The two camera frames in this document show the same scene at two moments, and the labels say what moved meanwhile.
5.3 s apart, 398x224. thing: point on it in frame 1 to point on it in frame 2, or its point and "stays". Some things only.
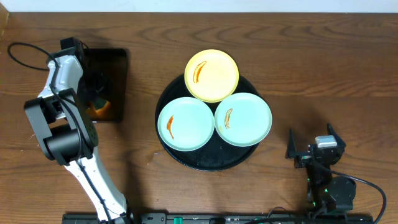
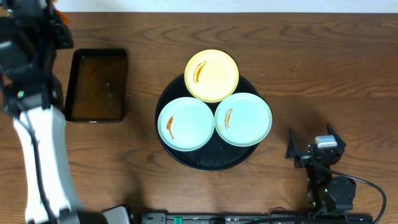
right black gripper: (292, 153) stays
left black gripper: (94, 90) to (61, 34)
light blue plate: (186, 124) stays
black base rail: (222, 218) stays
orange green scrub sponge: (98, 107) to (61, 15)
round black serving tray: (217, 154) stays
